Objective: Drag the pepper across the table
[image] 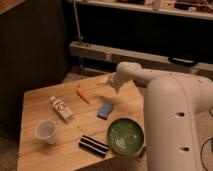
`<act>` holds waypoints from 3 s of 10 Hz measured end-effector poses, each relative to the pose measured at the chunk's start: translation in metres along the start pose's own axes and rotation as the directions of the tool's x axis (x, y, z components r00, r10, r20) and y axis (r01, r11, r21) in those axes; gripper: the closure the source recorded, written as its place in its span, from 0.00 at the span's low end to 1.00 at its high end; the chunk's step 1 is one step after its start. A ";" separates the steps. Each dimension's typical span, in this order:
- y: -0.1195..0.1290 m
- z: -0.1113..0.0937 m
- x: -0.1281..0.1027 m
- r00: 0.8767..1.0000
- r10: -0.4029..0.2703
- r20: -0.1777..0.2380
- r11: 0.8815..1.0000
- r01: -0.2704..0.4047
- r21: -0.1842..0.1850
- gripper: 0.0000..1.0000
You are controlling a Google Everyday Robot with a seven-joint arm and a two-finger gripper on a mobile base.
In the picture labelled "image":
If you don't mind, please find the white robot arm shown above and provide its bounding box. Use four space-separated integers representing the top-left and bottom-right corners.
107 62 213 171

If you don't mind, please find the metal shelf rail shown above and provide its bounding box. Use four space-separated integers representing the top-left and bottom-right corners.
69 41 213 72

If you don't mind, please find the metal vertical pole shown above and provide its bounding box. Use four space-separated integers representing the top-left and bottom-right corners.
72 0 83 46

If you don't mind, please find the black white striped box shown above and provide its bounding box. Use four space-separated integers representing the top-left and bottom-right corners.
78 135 109 157

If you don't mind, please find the green bowl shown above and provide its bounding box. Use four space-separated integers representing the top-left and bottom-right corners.
107 118 144 156

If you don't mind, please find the black handle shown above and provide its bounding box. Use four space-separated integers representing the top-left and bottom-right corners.
168 57 198 67

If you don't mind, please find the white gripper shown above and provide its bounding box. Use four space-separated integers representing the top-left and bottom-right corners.
107 72 126 94

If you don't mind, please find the blue sponge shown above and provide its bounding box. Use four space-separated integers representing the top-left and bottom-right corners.
97 102 113 119

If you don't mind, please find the white tube bottle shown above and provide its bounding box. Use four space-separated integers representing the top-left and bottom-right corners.
50 96 73 122

